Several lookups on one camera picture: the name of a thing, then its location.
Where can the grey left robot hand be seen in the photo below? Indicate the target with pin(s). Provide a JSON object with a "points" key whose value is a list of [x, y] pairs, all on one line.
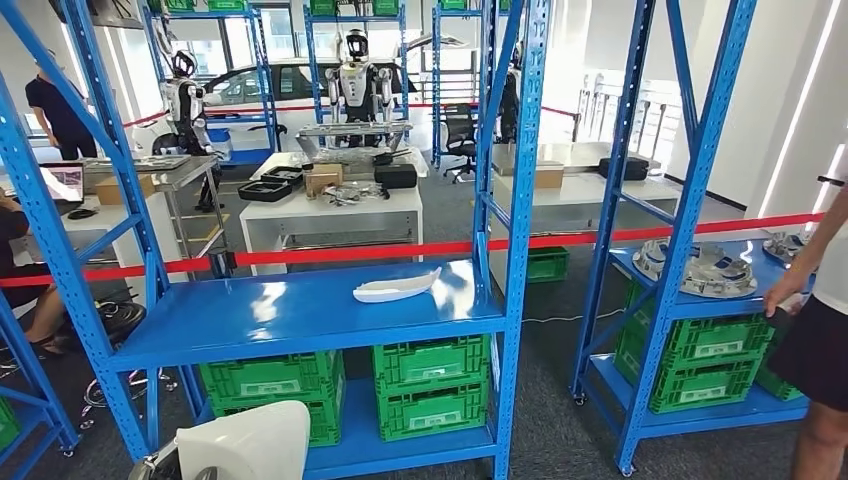
{"points": [[149, 467]]}

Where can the white curved plastic part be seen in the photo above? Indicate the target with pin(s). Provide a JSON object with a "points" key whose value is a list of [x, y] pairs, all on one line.
{"points": [[252, 437], [397, 286]]}

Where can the steel workbench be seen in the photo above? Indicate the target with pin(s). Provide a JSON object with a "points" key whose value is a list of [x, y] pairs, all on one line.
{"points": [[354, 129], [192, 172], [576, 154]]}

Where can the chrome stool black seat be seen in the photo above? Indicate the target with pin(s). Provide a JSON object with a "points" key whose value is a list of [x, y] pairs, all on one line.
{"points": [[119, 318]]}

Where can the white table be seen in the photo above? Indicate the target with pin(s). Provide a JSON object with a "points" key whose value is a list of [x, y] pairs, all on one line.
{"points": [[331, 215], [278, 159], [583, 192], [152, 232]]}

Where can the black computer mouse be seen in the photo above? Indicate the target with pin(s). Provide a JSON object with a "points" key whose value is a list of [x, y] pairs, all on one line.
{"points": [[83, 214]]}

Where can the person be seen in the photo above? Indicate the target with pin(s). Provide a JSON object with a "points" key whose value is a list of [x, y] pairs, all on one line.
{"points": [[60, 112], [13, 238], [821, 331]]}

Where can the brown cardboard box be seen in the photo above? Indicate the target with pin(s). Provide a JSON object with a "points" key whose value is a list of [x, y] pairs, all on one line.
{"points": [[324, 180], [119, 191], [548, 177]]}

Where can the open laptop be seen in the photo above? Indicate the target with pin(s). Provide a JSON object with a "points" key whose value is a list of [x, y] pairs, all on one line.
{"points": [[63, 182]]}

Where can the black foam tray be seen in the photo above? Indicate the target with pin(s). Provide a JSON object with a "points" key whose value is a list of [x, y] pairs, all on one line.
{"points": [[265, 191], [281, 175]]}

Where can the flat metal tray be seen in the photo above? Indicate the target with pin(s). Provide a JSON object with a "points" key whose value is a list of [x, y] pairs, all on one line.
{"points": [[132, 164]]}

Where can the red barrier belt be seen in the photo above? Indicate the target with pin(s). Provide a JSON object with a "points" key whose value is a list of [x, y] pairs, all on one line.
{"points": [[364, 252], [291, 108]]}

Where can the white black humanoid robot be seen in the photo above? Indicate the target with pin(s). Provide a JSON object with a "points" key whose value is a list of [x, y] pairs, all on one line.
{"points": [[510, 99], [182, 106], [358, 86]]}

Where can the clear plastic wrap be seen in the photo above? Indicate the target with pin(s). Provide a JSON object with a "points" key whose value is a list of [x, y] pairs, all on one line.
{"points": [[341, 156]]}

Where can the white car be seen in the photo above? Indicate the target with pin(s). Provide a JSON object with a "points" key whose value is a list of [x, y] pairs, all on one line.
{"points": [[298, 119]]}

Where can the black hard case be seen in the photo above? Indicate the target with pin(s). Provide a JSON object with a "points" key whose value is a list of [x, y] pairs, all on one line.
{"points": [[632, 169], [395, 176]]}

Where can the black antenna controller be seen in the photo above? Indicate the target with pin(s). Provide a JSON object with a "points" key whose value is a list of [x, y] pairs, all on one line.
{"points": [[387, 158]]}

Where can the black office chair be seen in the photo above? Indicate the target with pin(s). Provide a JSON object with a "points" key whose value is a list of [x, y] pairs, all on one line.
{"points": [[459, 129]]}

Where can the green storage bin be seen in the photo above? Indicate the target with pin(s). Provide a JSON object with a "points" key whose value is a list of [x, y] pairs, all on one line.
{"points": [[225, 4], [179, 5], [385, 6], [323, 6]]}

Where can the white slatted display rack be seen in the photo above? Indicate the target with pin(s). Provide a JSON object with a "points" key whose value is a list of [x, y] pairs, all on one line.
{"points": [[636, 112]]}

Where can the black belt stanchion post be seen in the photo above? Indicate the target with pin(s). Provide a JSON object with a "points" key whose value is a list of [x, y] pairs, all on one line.
{"points": [[222, 264]]}

